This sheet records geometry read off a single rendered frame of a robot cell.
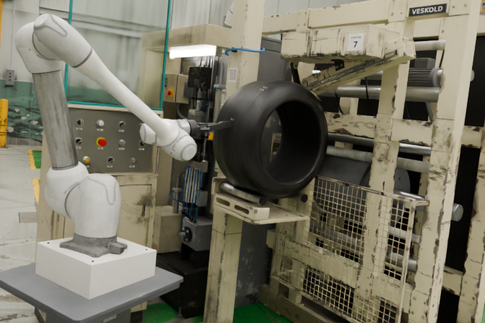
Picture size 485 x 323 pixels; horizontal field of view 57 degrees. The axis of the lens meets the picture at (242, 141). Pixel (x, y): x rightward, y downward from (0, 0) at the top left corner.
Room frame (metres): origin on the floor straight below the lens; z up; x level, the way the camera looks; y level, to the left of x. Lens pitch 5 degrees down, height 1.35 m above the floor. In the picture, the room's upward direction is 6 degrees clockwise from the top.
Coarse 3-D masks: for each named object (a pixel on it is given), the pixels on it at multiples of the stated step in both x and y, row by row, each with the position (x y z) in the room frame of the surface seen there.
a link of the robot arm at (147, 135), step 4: (164, 120) 1.89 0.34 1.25; (168, 120) 1.90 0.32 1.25; (172, 120) 1.92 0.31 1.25; (144, 124) 1.85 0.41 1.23; (176, 124) 1.91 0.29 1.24; (144, 128) 1.84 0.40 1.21; (148, 128) 1.83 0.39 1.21; (140, 132) 1.86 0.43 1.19; (144, 132) 1.83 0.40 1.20; (148, 132) 1.83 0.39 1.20; (152, 132) 1.83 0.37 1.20; (144, 136) 1.83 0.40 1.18; (148, 136) 1.83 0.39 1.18; (152, 136) 1.83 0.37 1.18; (156, 136) 1.84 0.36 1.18; (144, 140) 1.84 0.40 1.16; (148, 140) 1.84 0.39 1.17; (152, 140) 1.84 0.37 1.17; (156, 140) 1.85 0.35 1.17; (152, 144) 1.87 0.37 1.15; (156, 144) 1.86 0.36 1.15
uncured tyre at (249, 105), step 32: (256, 96) 2.12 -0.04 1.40; (288, 96) 2.17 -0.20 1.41; (224, 128) 2.16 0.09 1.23; (256, 128) 2.06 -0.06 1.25; (288, 128) 2.57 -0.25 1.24; (320, 128) 2.33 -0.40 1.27; (224, 160) 2.18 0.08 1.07; (256, 160) 2.07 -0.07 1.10; (288, 160) 2.56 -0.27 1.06; (320, 160) 2.34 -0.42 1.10; (256, 192) 2.16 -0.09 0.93; (288, 192) 2.21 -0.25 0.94
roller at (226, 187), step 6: (222, 186) 2.37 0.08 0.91; (228, 186) 2.34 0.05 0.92; (234, 186) 2.32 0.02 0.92; (228, 192) 2.33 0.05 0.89; (234, 192) 2.28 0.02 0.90; (240, 192) 2.24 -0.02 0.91; (246, 192) 2.22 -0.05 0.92; (246, 198) 2.20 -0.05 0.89; (252, 198) 2.16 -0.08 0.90; (258, 198) 2.13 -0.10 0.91; (264, 198) 2.13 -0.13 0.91; (258, 204) 2.14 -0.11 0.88; (264, 204) 2.13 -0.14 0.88
